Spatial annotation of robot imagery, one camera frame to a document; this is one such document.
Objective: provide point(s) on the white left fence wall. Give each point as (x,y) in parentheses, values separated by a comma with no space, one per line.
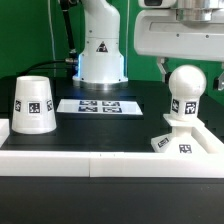
(4,130)

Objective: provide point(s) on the white lamp base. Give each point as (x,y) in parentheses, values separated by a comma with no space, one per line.
(179,140)

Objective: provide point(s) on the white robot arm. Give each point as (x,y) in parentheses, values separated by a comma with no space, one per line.
(101,65)

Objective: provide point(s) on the white lamp bulb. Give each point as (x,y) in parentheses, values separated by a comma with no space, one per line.
(187,83)

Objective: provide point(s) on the white marker sheet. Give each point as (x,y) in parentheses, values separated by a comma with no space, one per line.
(99,107)

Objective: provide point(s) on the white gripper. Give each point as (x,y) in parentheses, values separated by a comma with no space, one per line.
(159,33)

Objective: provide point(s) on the white front fence wall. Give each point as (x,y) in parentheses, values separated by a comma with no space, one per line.
(101,164)

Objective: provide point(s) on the white lamp shade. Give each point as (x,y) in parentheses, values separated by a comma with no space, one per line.
(33,106)

